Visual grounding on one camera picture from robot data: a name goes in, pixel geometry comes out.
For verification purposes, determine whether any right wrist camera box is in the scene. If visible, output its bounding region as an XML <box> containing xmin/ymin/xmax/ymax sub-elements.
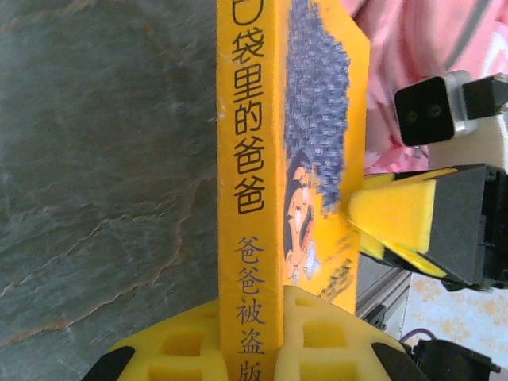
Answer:
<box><xmin>394</xmin><ymin>70</ymin><xmax>508</xmax><ymax>170</ymax></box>

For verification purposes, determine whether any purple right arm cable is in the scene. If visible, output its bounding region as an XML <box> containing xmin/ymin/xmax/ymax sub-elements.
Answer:
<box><xmin>398</xmin><ymin>327</ymin><xmax>436</xmax><ymax>346</ymax></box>

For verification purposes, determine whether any yellow cartoon cover book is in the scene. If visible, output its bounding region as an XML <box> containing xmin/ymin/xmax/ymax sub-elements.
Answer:
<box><xmin>216</xmin><ymin>0</ymin><xmax>372</xmax><ymax>381</ymax></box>

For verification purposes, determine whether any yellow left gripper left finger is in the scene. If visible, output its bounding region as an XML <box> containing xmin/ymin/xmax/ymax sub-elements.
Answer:
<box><xmin>81</xmin><ymin>299</ymin><xmax>230</xmax><ymax>381</ymax></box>

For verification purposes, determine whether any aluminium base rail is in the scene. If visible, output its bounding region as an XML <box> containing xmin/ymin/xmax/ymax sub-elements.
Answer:
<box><xmin>355</xmin><ymin>257</ymin><xmax>412</xmax><ymax>330</ymax></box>

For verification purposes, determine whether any pink backpack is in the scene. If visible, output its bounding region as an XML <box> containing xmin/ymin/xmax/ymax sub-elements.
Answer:
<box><xmin>348</xmin><ymin>0</ymin><xmax>508</xmax><ymax>175</ymax></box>

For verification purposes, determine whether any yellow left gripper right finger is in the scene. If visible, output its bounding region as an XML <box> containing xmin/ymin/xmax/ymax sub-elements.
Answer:
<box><xmin>273</xmin><ymin>285</ymin><xmax>428</xmax><ymax>381</ymax></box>

